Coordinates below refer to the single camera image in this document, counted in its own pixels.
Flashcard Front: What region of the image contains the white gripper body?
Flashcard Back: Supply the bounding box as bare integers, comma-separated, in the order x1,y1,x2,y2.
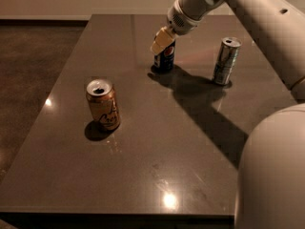
167,0,223,35

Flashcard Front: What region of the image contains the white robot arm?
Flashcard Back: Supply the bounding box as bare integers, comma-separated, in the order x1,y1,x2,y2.
152,0,305,229

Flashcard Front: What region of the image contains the orange la croix can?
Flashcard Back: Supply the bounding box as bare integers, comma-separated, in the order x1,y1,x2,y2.
86,78,120,132

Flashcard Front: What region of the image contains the blue pepsi can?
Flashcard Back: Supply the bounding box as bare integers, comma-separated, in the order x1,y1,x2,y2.
153,42,175,73

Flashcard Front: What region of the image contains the silver redbull can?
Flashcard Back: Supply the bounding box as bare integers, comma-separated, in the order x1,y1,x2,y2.
213,37,241,86

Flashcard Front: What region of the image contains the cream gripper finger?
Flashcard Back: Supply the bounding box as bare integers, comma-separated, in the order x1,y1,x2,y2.
151,27,176,55

